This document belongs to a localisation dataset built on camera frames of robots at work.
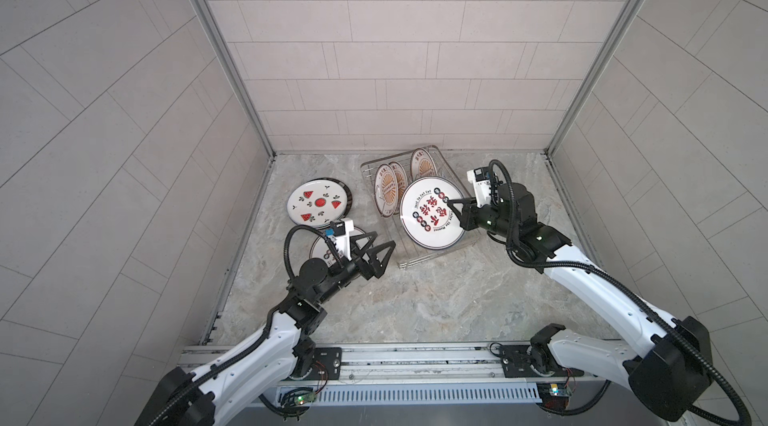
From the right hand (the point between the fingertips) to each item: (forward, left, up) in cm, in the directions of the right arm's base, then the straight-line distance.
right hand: (447, 204), depth 74 cm
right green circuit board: (-38, -21, -25) cm, 50 cm away
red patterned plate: (-1, +5, -5) cm, 7 cm away
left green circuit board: (-36, +36, -19) cm, 54 cm away
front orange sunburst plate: (+17, +16, -14) cm, 27 cm away
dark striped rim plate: (+18, +36, -18) cm, 44 cm away
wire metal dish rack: (-2, +11, -22) cm, 24 cm away
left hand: (-9, +14, -3) cm, 17 cm away
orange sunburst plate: (+16, +10, -11) cm, 22 cm away
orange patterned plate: (+25, +3, -11) cm, 27 cm away
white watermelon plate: (+16, +46, -18) cm, 52 cm away
